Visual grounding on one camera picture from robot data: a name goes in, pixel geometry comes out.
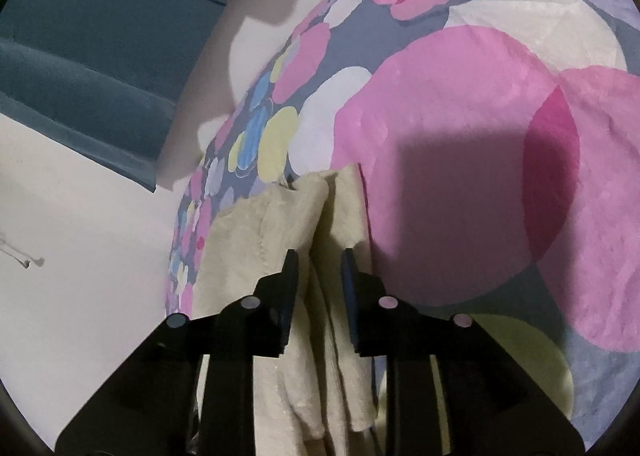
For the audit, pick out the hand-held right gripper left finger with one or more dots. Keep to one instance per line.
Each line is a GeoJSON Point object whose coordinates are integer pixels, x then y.
{"type": "Point", "coordinates": [287, 316]}

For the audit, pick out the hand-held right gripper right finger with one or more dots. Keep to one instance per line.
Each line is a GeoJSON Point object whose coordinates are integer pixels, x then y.
{"type": "Point", "coordinates": [350, 308]}

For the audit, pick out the beige fleece garment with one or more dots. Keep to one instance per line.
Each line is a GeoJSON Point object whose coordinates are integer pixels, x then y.
{"type": "Point", "coordinates": [305, 216]}

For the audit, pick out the dotted colourful blanket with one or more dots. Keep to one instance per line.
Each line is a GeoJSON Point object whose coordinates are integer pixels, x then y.
{"type": "Point", "coordinates": [450, 136]}

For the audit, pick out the blue curtain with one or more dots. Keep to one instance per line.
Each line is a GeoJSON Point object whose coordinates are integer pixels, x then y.
{"type": "Point", "coordinates": [90, 86]}

